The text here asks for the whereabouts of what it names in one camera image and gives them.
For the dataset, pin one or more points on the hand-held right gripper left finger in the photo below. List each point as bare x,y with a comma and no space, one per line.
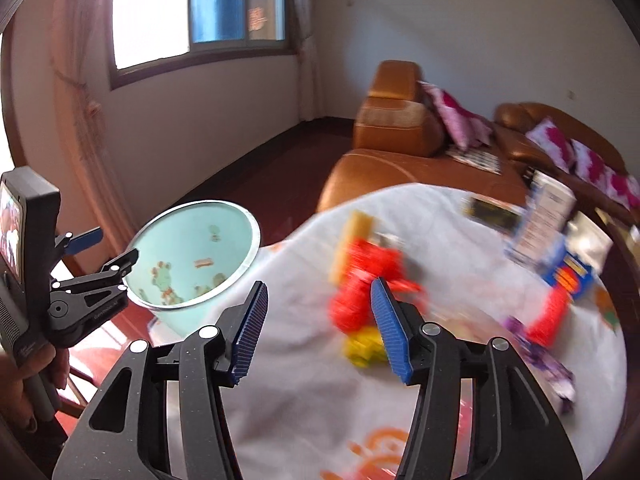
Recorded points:
250,330

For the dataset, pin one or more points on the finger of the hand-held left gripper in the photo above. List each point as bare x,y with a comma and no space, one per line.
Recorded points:
90,300
85,241

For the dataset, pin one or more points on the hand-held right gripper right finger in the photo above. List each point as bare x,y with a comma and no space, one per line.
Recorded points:
392,330

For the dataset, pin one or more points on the red toy block cluster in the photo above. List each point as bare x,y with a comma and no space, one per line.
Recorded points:
362,275

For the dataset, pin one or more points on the mint green cartoon print bin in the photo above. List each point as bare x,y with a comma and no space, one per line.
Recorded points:
200,240

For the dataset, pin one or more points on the person's left hand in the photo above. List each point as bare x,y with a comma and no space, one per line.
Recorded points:
17,395

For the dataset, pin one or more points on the yellow toy block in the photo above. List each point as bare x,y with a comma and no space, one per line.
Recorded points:
365,347

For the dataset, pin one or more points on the white printed tablecloth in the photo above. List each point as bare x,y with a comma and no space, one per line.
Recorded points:
300,400

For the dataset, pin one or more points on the orange-yellow long block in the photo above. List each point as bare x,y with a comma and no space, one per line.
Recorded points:
352,235

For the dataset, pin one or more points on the pink tied curtain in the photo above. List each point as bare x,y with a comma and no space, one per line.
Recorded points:
80,85

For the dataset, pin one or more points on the black flat packet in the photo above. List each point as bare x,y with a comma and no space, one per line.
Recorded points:
492,214

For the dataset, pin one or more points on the brown leather sofa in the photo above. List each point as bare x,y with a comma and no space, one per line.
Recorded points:
380,170

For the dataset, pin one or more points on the blue snack packet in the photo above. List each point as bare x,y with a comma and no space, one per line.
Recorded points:
570,275

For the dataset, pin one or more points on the checkered seat pad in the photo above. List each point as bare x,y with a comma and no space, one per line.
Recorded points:
475,160

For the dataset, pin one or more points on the white and blue carton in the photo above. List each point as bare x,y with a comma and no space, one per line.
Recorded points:
542,215

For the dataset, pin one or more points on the shiny gold packet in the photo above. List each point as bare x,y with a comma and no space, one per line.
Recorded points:
590,237

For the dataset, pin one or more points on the pink floral pillow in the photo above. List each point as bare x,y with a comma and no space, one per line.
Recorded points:
457,115
595,167
550,142
625,190

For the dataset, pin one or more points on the pale hanging curtain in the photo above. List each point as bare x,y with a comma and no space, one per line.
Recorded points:
310,50

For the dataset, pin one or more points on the window with dark frame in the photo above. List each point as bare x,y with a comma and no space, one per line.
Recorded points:
200,5

